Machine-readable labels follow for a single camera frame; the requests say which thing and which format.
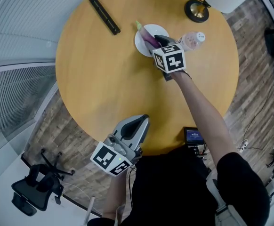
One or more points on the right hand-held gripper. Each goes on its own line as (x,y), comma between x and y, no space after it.
(168,55)

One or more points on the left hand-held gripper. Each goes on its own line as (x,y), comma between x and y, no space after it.
(118,152)

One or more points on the purple eggplant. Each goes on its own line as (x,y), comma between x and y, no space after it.
(147,35)

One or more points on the person's left forearm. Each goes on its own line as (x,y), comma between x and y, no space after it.
(114,194)

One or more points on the person's right forearm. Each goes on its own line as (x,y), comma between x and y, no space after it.
(203,112)

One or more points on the white round plate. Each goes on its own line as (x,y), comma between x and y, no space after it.
(148,40)

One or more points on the clear plastic water bottle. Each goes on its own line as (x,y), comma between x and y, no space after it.
(191,40)

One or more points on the round wooden table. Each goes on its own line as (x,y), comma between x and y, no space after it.
(104,79)

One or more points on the person's black clothing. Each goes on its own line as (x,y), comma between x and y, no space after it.
(179,192)

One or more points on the black power strip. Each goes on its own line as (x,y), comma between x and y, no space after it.
(104,14)

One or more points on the small black screen device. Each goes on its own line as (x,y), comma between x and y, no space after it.
(194,136)

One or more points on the black office chair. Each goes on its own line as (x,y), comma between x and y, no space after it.
(37,185)

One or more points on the white power strip on floor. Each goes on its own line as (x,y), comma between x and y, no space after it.
(243,145)

